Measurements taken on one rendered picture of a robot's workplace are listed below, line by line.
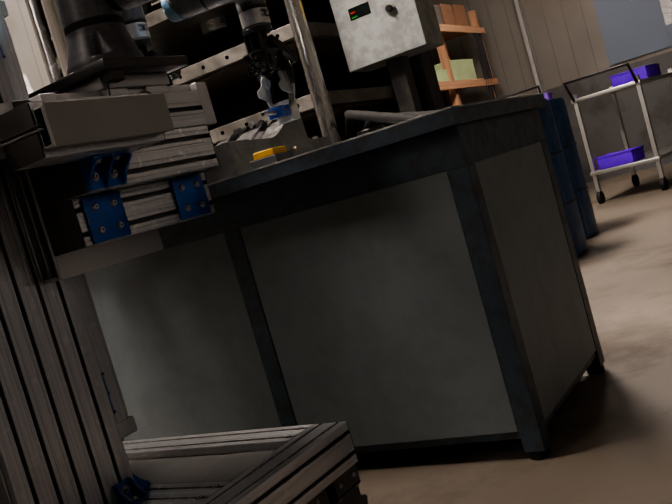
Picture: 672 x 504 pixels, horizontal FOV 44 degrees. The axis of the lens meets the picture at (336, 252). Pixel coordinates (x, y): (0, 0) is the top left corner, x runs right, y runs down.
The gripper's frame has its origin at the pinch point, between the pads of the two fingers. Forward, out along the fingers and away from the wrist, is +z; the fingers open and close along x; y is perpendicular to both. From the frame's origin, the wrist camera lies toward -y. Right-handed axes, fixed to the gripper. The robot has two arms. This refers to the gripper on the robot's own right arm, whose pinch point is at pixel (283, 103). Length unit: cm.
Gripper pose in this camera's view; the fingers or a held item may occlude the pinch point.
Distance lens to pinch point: 220.9
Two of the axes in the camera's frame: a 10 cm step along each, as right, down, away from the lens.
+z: 2.7, 9.6, 0.7
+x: 8.3, -2.0, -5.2
